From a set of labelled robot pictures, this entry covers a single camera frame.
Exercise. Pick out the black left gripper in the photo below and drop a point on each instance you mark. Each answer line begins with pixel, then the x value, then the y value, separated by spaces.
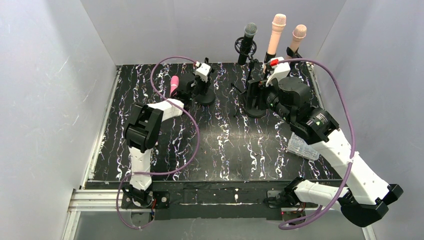
pixel 201 84

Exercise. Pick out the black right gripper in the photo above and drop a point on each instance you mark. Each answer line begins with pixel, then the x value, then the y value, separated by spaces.
pixel 257 85

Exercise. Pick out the black round-base microphone stand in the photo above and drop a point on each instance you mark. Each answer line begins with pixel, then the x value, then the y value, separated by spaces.
pixel 209 98

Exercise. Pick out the pink microphone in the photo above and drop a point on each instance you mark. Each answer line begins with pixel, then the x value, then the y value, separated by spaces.
pixel 174 84

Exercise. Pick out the black tripod shock-mount stand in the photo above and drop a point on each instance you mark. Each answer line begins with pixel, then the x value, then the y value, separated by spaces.
pixel 253 50

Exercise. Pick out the beige microphone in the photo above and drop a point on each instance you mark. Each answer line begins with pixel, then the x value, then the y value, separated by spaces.
pixel 277 26
pixel 298 34

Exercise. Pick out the black grey-mesh microphone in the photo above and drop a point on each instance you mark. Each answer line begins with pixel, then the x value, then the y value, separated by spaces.
pixel 247 42

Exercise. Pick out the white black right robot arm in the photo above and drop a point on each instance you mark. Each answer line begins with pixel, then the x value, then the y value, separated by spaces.
pixel 363 197

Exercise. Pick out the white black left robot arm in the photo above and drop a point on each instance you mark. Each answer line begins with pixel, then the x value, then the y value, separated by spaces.
pixel 143 127

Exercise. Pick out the clear plastic parts box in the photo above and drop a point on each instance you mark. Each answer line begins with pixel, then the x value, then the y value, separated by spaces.
pixel 299 147

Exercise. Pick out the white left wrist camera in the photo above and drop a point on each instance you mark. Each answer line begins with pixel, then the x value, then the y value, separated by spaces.
pixel 203 70

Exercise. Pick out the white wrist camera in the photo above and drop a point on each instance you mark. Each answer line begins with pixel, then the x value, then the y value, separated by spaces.
pixel 276 70
pixel 203 70

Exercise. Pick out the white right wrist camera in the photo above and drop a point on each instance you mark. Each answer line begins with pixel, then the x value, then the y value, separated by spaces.
pixel 276 70

